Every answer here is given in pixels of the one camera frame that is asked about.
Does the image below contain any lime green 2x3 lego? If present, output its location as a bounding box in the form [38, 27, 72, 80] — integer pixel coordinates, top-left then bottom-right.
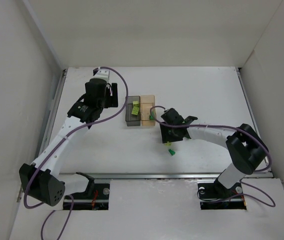
[131, 106, 140, 116]

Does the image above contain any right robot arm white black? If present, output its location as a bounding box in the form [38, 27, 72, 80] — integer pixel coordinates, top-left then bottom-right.
[159, 108, 269, 202]

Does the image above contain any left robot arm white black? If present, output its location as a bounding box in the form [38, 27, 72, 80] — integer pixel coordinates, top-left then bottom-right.
[19, 77, 119, 207]

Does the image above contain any dark green sloped lego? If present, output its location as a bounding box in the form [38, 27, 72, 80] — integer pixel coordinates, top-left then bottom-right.
[168, 149, 176, 156]

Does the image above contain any grey transparent container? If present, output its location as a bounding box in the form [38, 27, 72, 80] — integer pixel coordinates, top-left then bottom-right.
[125, 95, 141, 127]

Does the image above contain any orange transparent container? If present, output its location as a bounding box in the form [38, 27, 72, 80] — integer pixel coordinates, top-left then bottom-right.
[140, 95, 156, 127]

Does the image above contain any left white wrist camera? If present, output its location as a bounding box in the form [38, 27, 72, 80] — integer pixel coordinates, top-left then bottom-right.
[93, 67, 110, 83]

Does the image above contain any aluminium front rail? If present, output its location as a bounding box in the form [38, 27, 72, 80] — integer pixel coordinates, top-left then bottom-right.
[33, 172, 274, 180]

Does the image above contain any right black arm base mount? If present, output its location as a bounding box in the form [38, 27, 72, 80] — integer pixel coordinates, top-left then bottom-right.
[196, 182, 247, 210]

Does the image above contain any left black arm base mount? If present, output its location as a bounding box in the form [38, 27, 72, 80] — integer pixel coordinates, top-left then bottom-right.
[62, 172, 111, 211]

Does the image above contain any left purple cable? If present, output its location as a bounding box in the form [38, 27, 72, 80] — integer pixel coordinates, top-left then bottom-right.
[23, 66, 129, 240]

